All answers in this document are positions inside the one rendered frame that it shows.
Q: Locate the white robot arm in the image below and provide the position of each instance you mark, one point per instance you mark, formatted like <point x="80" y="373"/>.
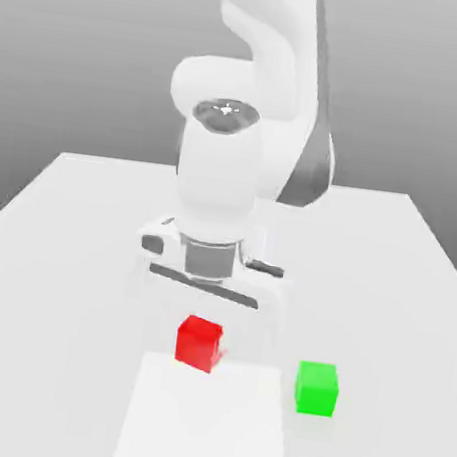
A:
<point x="219" y="171"/>

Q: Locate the small green cube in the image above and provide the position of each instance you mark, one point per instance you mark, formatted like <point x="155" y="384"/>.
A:
<point x="316" y="389"/>

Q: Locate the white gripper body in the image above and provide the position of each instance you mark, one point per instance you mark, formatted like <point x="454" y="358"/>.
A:
<point x="208" y="290"/>

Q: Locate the small red cube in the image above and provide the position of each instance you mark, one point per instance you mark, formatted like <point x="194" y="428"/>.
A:
<point x="196" y="343"/>

